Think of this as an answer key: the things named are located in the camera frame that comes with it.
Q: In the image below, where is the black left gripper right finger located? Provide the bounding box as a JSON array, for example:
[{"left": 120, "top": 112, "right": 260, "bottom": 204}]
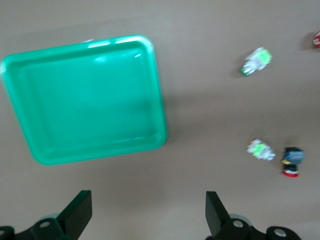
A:
[{"left": 204, "top": 191, "right": 303, "bottom": 240}]

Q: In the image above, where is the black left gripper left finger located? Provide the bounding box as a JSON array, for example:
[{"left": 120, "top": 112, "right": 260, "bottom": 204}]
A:
[{"left": 0, "top": 190, "right": 92, "bottom": 240}]

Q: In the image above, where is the green plastic tray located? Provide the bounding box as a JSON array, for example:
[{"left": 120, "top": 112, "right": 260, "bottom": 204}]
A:
[{"left": 0, "top": 34, "right": 168, "bottom": 166}]

